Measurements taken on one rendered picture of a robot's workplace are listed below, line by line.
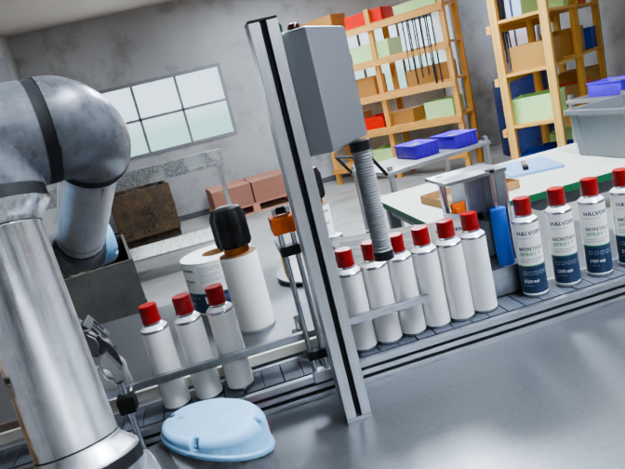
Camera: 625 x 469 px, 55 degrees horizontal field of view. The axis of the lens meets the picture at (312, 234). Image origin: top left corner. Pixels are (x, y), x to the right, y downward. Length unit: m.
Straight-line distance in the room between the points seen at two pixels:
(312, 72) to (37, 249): 0.47
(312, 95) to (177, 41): 8.08
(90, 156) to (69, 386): 0.24
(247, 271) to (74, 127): 0.76
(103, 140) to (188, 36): 8.28
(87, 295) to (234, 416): 2.92
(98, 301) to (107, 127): 2.91
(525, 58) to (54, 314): 5.08
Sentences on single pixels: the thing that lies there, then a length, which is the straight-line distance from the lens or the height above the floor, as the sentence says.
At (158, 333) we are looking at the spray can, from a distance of 1.12.
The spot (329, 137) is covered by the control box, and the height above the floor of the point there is 1.31.
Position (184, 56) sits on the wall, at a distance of 8.94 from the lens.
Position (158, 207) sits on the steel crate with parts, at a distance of 7.82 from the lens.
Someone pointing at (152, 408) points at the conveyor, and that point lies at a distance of 1.22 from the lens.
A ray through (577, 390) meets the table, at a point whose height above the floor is 0.83.
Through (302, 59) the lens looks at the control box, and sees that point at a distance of 0.92.
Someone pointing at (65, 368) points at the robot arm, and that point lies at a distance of 0.65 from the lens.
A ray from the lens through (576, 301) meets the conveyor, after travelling 1.31.
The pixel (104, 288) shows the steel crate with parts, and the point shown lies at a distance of 3.57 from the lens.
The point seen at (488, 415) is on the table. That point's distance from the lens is 1.03.
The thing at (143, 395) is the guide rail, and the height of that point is 0.91.
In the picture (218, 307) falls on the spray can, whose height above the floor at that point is 1.05.
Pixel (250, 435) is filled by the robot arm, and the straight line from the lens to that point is 0.68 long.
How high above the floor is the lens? 1.38
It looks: 13 degrees down
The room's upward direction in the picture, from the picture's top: 14 degrees counter-clockwise
